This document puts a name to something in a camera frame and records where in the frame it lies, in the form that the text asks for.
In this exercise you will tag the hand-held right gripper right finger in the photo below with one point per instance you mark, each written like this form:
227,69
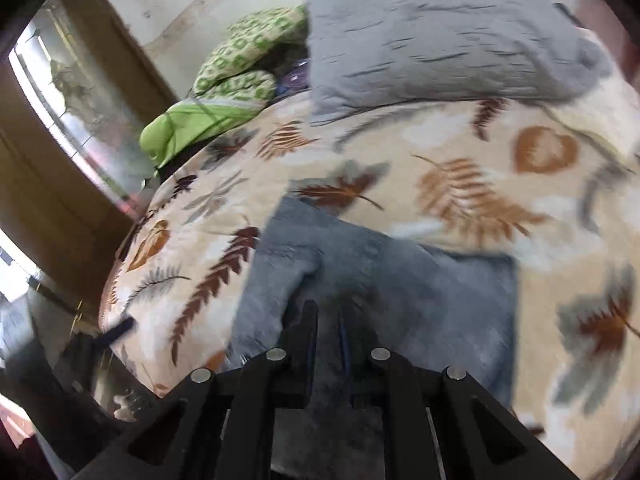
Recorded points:
346,360

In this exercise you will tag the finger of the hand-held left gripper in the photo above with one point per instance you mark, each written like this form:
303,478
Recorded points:
119,331

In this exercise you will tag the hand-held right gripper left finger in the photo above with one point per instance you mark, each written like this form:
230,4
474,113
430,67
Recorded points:
306,340

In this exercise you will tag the grey denim pants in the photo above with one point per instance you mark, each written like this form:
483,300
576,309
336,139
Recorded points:
400,300

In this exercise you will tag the wooden glass door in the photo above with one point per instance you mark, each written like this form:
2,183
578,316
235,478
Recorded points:
65,200

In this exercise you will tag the leaf print blanket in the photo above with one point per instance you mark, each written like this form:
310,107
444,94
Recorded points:
450,170

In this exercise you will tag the purple cloth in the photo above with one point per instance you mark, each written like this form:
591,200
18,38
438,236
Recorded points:
295,77

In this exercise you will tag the green patterned quilt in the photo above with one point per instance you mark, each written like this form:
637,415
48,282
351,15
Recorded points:
230,60

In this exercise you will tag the grey quilted pillow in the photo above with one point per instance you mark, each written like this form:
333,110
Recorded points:
425,35

